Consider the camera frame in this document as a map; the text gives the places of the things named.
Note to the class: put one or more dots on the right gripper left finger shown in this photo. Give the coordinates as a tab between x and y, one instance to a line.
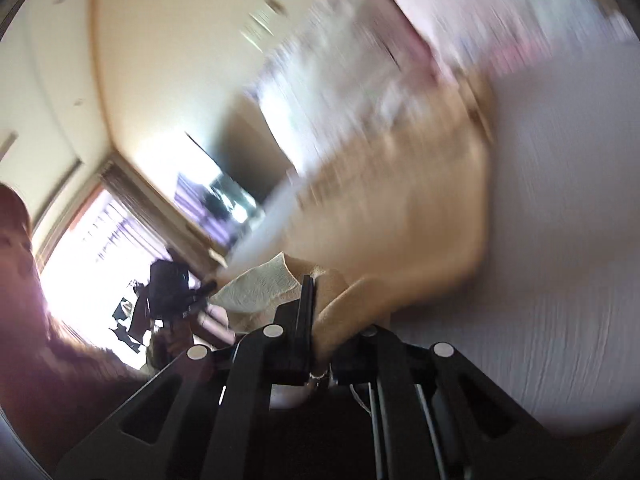
195	419

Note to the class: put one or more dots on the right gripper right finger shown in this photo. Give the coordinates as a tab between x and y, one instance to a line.
435	415

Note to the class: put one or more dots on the tan shirt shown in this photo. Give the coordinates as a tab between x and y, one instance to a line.
384	223

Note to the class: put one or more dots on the person's left hand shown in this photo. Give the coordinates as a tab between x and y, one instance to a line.
168	343

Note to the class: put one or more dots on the brown window curtain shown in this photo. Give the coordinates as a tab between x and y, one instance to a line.
163	218

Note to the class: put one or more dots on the glass side table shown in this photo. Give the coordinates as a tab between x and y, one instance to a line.
212	200

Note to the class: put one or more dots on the brown fuzzy left sleeve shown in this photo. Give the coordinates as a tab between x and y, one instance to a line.
112	378

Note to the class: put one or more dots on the lavender bed sheet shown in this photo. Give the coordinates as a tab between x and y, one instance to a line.
551	314

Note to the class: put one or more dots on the white tree-print pillow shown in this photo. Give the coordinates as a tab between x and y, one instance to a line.
322	85

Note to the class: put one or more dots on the pink flower-print pillow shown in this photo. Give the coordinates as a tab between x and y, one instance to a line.
504	36

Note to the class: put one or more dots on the white wall socket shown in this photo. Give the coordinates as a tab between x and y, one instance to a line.
262	24

